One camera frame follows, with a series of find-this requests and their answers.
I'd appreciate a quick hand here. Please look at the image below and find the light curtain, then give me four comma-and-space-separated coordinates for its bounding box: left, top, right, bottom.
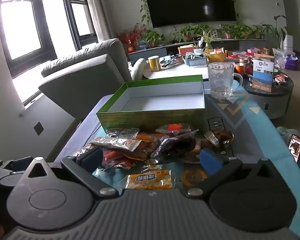
84, 0, 115, 43

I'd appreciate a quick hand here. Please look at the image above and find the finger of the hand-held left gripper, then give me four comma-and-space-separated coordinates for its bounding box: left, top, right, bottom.
0, 156, 34, 174

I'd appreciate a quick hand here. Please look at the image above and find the red flower decoration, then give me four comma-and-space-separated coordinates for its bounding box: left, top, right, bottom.
115, 25, 145, 53

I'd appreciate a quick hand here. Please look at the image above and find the grey armchair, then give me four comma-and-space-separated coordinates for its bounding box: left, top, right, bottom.
38, 38, 133, 119

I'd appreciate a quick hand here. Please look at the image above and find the dark television cabinet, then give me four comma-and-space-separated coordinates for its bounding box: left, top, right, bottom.
127, 39, 267, 62

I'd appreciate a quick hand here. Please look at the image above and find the row of potted plants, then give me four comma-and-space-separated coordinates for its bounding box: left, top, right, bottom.
140, 24, 288, 48

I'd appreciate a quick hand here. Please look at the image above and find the orange box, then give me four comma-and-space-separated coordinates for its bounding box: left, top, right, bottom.
178, 44, 197, 55

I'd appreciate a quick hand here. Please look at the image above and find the blue plastic tray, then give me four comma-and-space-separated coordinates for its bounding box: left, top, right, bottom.
182, 52, 208, 67

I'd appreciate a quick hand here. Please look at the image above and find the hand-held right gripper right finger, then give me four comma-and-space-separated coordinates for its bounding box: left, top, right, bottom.
184, 148, 282, 198

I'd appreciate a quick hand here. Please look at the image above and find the white fluffy cushion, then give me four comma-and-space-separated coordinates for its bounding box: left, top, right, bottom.
129, 58, 148, 80

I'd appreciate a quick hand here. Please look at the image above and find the spider plant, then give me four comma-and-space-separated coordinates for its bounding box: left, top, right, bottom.
197, 29, 220, 50

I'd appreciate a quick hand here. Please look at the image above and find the green cardboard box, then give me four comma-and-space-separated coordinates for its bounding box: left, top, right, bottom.
96, 74, 210, 133

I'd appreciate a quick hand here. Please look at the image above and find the yellow peanut snack bag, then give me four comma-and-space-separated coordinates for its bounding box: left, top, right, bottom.
119, 170, 176, 190

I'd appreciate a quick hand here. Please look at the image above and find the black wall television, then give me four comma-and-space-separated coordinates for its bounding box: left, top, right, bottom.
142, 0, 238, 29

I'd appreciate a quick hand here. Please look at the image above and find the wicker basket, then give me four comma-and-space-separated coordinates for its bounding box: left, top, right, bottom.
204, 49, 228, 62

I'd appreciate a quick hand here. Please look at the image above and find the lavender cloth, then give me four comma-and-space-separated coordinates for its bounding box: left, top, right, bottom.
54, 94, 115, 167

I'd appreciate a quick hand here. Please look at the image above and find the white round table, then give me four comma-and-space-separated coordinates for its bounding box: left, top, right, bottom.
142, 55, 210, 80

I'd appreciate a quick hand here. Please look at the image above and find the pile of snack packets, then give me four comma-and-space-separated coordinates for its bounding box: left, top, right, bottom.
70, 123, 235, 188

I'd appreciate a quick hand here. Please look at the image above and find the white box with blue label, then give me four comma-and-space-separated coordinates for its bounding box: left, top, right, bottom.
249, 54, 275, 93

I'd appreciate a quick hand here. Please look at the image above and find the white air purifier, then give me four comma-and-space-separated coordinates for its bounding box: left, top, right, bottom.
282, 34, 294, 50

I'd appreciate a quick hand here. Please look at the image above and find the smartphone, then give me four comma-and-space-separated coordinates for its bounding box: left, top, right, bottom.
288, 134, 300, 163

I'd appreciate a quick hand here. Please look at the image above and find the large leaf floor plant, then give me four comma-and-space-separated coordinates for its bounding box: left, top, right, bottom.
262, 15, 287, 49

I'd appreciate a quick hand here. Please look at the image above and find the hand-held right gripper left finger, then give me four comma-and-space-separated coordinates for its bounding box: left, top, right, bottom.
21, 147, 118, 197

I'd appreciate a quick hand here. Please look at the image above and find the yellow can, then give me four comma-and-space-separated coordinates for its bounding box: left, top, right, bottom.
147, 55, 162, 72

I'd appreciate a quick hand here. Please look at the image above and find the purple gift bag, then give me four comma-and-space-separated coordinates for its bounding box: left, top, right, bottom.
285, 54, 299, 71

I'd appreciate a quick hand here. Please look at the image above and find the dark framed window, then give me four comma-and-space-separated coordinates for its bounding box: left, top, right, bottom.
60, 0, 98, 50
0, 0, 58, 78

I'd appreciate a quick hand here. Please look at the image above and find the dark round table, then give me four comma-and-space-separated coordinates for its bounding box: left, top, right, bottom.
240, 70, 294, 119

